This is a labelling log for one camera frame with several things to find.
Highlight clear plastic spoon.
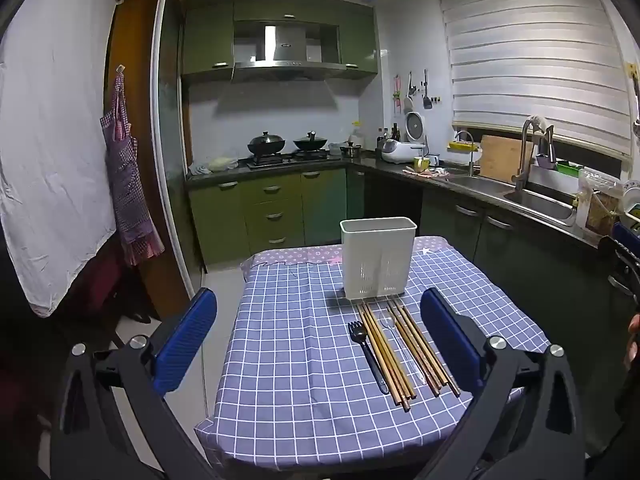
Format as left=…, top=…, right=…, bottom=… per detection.
left=379, top=311, right=427, bottom=387

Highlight checkered purple apron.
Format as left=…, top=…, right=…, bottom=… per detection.
left=100, top=72, right=166, bottom=267

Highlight blue checked tablecloth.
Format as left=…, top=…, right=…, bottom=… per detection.
left=194, top=237, right=551, bottom=471

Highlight green base cabinet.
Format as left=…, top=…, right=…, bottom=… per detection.
left=185, top=167, right=367, bottom=267

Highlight steel range hood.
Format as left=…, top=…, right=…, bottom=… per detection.
left=231, top=21, right=347, bottom=81

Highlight tall steel faucet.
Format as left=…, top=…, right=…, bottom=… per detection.
left=511, top=116, right=552, bottom=192

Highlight white rice cooker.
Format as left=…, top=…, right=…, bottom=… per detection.
left=381, top=110, right=427, bottom=165

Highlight black plastic fork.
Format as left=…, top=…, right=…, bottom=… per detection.
left=348, top=321, right=390, bottom=395

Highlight white plastic utensil holder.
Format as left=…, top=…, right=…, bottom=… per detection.
left=340, top=216, right=417, bottom=300

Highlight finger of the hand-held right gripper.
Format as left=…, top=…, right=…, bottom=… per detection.
left=598, top=222, right=640, bottom=308

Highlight dark brown wooden chopstick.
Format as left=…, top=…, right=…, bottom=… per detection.
left=390, top=301, right=445, bottom=394
left=397, top=299, right=461, bottom=397
left=386, top=302, right=439, bottom=397
left=394, top=300, right=453, bottom=392

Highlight clear plastic bag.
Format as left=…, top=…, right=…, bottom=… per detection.
left=575, top=167, right=625, bottom=236

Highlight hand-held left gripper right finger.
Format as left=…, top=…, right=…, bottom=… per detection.
left=400, top=287, right=587, bottom=480

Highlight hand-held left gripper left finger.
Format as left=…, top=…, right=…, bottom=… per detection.
left=50, top=287, right=219, bottom=480

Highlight glass sliding door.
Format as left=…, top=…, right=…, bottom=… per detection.
left=150, top=0, right=203, bottom=301

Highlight group of dark bottles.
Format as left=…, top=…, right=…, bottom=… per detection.
left=376, top=122, right=404, bottom=152

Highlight green wall cabinet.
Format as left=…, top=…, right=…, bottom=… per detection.
left=181, top=0, right=379, bottom=81

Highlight white window blind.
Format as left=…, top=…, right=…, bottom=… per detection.
left=432, top=0, right=634, bottom=162

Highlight pink patterned cloth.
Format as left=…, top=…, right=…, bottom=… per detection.
left=241, top=236, right=448, bottom=271

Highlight steel kitchen sink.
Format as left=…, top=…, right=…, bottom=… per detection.
left=450, top=175, right=581, bottom=227

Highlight gas stove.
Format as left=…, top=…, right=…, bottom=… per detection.
left=247, top=149, right=344, bottom=166

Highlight black wok with lid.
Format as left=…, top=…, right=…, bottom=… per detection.
left=292, top=131, right=329, bottom=152
left=247, top=131, right=287, bottom=157

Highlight small curved faucet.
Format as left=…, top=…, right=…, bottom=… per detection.
left=454, top=130, right=476, bottom=177

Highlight person's right hand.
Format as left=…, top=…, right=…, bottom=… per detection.
left=625, top=312, right=640, bottom=372

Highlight wooden cutting board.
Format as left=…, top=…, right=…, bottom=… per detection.
left=479, top=134, right=535, bottom=184

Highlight white hanging sheet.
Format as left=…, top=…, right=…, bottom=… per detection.
left=0, top=0, right=123, bottom=317

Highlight pink dishcloth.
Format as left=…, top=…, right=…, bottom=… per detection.
left=402, top=166, right=454, bottom=179

